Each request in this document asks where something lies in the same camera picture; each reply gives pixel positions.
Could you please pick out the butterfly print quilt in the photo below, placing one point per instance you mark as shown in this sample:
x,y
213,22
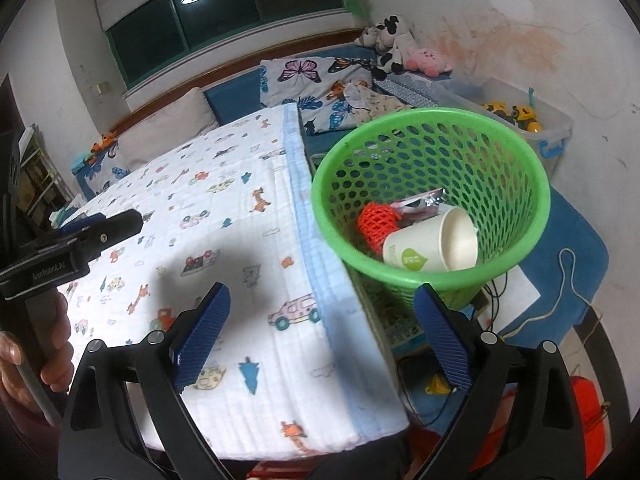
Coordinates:
x,y
295,75

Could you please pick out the green plastic basket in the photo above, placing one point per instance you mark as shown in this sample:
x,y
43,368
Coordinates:
x,y
510,185

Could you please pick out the clear plastic storage box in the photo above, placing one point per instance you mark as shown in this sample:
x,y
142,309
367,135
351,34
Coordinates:
x,y
555,125

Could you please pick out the pink round plush toy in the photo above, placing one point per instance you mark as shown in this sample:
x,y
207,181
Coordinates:
x,y
427,60

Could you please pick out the black white cow plush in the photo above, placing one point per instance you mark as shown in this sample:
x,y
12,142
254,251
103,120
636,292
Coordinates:
x,y
395,45

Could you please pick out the blue checked cloth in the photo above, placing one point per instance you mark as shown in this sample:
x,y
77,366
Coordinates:
x,y
415,87

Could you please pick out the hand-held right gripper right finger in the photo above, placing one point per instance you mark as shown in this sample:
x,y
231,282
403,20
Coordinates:
x,y
445,340

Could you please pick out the wooden headboard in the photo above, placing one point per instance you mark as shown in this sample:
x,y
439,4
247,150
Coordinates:
x,y
165,97

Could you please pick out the green framed window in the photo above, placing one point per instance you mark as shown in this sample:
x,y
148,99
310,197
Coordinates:
x,y
225,10

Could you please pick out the silver snack wrapper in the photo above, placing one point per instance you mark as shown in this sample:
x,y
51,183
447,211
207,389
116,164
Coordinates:
x,y
420,207

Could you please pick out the red plastic bag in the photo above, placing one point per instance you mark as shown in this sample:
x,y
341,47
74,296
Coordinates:
x,y
587,410

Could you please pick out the red foam fruit net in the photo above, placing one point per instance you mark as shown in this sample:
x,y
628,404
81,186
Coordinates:
x,y
375,225

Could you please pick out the white wall socket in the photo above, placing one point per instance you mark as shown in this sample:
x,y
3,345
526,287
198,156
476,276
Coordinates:
x,y
102,88

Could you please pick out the white pillow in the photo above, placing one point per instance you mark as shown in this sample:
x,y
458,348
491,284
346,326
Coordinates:
x,y
170,125

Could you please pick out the person's left hand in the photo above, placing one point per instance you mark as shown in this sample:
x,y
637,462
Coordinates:
x,y
57,375

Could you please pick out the small yellow toy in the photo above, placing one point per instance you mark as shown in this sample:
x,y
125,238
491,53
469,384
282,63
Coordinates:
x,y
437,386

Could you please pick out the grey plush toy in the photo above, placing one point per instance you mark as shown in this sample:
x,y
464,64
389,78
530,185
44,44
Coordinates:
x,y
367,37

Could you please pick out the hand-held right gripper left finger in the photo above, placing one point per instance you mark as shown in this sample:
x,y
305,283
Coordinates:
x,y
200,340

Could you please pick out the white paper cup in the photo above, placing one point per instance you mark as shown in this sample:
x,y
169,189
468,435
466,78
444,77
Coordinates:
x,y
420,250

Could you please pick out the white paper sheet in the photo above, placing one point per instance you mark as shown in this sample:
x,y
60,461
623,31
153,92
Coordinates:
x,y
515,290

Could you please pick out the yellow toy truck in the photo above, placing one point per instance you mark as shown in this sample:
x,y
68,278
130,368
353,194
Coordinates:
x,y
526,117
496,110

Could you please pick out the printed cardboard box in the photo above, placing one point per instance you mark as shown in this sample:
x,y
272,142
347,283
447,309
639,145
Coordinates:
x,y
395,320

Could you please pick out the white printed blanket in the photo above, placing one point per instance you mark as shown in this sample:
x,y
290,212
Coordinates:
x,y
225,210

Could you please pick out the orange plush toy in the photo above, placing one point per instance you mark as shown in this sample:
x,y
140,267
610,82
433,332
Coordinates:
x,y
102,142

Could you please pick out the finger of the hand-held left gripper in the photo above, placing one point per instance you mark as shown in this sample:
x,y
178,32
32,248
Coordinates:
x,y
110,230

